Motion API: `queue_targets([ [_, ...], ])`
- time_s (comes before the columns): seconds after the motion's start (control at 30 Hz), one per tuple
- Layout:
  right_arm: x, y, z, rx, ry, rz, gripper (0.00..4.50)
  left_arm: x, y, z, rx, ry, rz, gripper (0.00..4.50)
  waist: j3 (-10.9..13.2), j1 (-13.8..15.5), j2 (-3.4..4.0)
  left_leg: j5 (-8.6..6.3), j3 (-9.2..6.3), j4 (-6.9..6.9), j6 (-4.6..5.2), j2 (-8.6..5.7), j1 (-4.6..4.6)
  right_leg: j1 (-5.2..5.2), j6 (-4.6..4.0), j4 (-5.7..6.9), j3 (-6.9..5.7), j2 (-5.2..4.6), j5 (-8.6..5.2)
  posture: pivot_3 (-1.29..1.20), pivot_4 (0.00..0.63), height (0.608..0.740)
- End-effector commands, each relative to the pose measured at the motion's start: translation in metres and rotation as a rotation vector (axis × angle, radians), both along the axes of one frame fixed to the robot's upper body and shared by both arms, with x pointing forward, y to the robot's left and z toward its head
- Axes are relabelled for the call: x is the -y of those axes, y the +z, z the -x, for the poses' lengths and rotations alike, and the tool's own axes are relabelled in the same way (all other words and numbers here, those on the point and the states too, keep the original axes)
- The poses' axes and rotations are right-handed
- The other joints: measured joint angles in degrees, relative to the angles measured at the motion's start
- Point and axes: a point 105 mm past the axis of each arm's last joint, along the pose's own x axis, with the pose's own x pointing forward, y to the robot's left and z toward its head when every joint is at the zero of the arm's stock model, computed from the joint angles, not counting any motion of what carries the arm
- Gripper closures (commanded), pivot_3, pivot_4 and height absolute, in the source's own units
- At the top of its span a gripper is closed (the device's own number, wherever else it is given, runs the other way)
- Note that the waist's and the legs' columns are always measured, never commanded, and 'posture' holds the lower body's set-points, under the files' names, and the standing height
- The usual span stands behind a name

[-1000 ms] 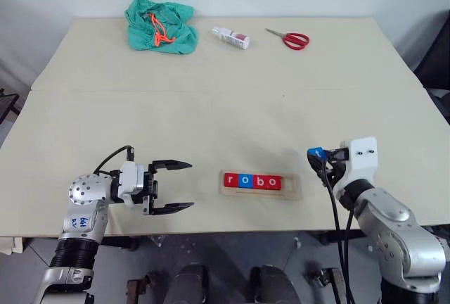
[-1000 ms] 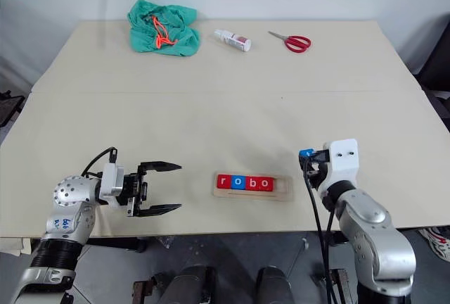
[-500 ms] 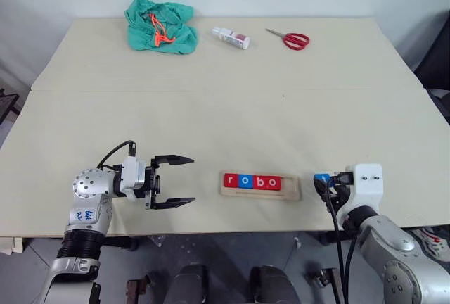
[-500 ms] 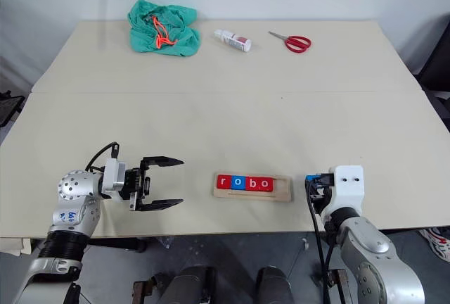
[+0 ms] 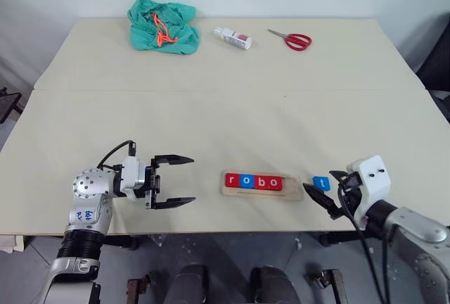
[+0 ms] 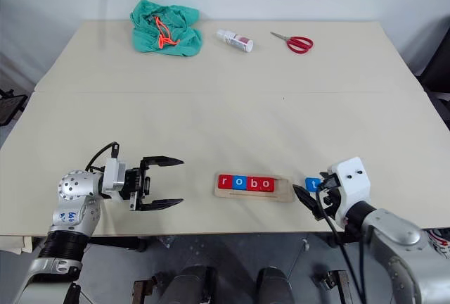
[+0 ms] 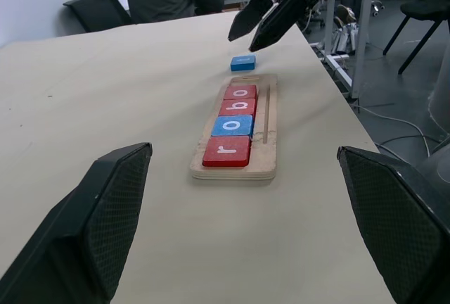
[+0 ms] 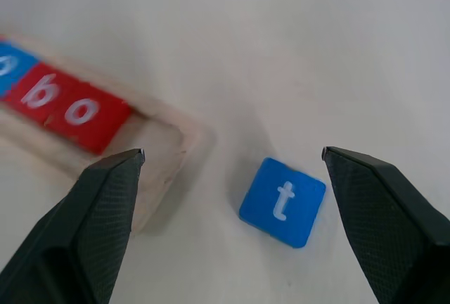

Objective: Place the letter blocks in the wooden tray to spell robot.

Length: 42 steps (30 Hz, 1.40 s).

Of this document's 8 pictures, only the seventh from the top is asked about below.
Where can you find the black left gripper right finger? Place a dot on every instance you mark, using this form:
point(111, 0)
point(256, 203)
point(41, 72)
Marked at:
point(400, 230)

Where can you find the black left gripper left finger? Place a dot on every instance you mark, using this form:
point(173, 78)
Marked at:
point(70, 230)

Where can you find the blue tile letter t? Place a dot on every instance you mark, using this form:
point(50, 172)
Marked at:
point(242, 63)

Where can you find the red tile letter o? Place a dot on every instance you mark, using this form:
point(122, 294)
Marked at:
point(240, 92)

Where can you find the red tile letter b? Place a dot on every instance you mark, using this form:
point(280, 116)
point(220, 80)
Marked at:
point(238, 107)

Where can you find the blue tile letter o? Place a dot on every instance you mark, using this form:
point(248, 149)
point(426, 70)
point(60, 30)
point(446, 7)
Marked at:
point(232, 126)

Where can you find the red tile letter r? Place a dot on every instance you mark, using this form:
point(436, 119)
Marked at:
point(226, 151)

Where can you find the wooden letter tray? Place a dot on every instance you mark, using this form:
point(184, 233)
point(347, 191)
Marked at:
point(269, 156)

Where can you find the black chair with thin legs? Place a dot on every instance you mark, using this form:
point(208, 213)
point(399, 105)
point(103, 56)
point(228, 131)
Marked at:
point(422, 10)

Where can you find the black office chair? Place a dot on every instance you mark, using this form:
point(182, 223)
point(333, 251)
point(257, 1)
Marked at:
point(98, 12)

